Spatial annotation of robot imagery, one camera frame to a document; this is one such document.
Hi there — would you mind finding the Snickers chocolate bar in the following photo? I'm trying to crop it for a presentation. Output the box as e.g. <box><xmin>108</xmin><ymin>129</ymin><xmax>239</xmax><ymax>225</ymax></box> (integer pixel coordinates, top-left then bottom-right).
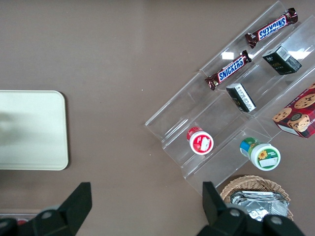
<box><xmin>204</xmin><ymin>50</ymin><xmax>252</xmax><ymax>91</ymax></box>
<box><xmin>244</xmin><ymin>7</ymin><xmax>299</xmax><ymax>49</ymax></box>

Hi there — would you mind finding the green jar white lid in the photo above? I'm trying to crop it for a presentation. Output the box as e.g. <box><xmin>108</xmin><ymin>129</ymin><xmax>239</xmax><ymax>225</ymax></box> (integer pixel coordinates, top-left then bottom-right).
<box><xmin>239</xmin><ymin>137</ymin><xmax>282</xmax><ymax>171</ymax></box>

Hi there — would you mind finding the small black box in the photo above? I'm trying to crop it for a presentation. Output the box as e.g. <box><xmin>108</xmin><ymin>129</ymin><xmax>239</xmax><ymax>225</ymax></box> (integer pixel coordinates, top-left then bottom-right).
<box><xmin>261</xmin><ymin>44</ymin><xmax>303</xmax><ymax>76</ymax></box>
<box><xmin>225</xmin><ymin>82</ymin><xmax>257</xmax><ymax>114</ymax></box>

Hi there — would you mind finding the clear acrylic stepped stand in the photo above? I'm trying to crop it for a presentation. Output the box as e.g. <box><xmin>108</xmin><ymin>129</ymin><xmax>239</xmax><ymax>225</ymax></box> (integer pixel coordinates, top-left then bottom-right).
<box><xmin>144</xmin><ymin>0</ymin><xmax>315</xmax><ymax>197</ymax></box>

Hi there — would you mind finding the light wicker basket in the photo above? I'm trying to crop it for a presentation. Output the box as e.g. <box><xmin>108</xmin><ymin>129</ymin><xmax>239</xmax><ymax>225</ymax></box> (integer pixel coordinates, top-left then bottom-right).
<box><xmin>220</xmin><ymin>175</ymin><xmax>295</xmax><ymax>222</ymax></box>

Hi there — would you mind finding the cream plastic tray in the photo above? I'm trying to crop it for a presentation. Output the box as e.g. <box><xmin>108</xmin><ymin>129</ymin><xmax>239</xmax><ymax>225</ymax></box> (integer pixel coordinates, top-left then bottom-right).
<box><xmin>0</xmin><ymin>90</ymin><xmax>69</xmax><ymax>171</ymax></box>

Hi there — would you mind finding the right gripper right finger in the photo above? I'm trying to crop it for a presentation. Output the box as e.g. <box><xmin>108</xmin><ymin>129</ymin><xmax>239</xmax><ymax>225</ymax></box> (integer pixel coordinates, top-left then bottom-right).
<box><xmin>196</xmin><ymin>181</ymin><xmax>249</xmax><ymax>236</ymax></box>

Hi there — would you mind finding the red jar white lid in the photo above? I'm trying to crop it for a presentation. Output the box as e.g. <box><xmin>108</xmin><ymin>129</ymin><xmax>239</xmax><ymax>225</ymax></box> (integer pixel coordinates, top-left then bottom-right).
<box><xmin>186</xmin><ymin>126</ymin><xmax>215</xmax><ymax>156</ymax></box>

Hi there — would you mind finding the clear acrylic bottle rack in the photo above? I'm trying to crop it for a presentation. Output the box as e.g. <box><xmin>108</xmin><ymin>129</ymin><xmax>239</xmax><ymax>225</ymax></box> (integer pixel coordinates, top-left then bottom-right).
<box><xmin>0</xmin><ymin>208</ymin><xmax>42</xmax><ymax>227</ymax></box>

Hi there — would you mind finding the stack of foil trays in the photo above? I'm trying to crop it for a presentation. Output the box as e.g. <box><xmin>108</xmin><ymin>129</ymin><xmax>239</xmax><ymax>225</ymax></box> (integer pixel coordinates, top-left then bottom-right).
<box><xmin>230</xmin><ymin>189</ymin><xmax>290</xmax><ymax>223</ymax></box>

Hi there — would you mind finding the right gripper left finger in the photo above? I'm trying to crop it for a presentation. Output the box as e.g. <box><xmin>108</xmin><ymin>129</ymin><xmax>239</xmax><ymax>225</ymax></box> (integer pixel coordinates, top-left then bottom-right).
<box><xmin>29</xmin><ymin>181</ymin><xmax>93</xmax><ymax>236</ymax></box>

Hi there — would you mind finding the red plaid cookie box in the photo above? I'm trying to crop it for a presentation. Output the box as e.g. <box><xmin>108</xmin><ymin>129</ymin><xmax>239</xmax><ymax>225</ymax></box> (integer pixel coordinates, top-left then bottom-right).
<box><xmin>272</xmin><ymin>83</ymin><xmax>315</xmax><ymax>139</ymax></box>

